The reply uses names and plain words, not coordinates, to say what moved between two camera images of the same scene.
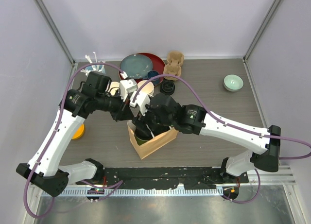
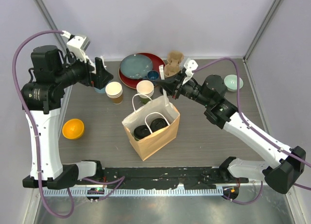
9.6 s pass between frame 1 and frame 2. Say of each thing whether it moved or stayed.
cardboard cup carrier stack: stayed
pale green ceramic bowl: stayed
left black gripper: moved
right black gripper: moved
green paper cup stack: stayed
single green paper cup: moved
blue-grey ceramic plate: stayed
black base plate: stayed
